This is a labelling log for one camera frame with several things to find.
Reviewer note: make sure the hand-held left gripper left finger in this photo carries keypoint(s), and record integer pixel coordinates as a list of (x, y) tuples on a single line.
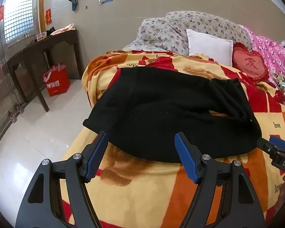
[(97, 152)]

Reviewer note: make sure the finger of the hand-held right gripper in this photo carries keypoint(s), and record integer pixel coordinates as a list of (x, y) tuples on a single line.
[(279, 142), (266, 148)]

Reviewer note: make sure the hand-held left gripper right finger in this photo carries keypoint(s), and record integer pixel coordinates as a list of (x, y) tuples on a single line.
[(185, 156)]

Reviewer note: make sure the black pants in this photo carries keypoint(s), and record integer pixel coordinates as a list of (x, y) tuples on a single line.
[(161, 109)]

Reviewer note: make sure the rose printed blanket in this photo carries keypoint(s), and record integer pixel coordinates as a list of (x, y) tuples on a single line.
[(137, 194)]

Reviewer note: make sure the red shopping bag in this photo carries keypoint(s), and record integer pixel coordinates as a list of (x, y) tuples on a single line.
[(57, 82)]

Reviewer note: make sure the red heart cushion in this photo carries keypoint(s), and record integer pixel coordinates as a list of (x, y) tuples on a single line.
[(249, 63)]

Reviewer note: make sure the pink printed quilt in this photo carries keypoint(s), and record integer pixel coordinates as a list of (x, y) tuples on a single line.
[(273, 49)]

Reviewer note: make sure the white pillow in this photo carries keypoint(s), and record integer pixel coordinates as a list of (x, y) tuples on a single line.
[(209, 46)]

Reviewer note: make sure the dark wooden table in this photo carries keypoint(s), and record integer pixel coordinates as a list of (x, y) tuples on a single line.
[(49, 44)]

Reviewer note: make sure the glass panel door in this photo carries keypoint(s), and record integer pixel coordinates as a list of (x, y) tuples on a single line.
[(14, 59)]

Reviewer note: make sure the grey floral quilt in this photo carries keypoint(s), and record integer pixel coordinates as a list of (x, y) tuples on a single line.
[(163, 33)]

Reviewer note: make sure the pink cloth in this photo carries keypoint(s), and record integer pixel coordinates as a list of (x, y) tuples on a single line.
[(63, 29)]

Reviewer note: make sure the small clear box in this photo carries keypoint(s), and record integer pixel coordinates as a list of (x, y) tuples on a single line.
[(41, 36)]

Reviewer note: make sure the black cloth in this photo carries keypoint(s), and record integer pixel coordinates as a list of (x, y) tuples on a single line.
[(50, 30)]

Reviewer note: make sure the red paper decoration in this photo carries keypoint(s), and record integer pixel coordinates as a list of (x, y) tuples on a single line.
[(0, 13), (48, 16)]

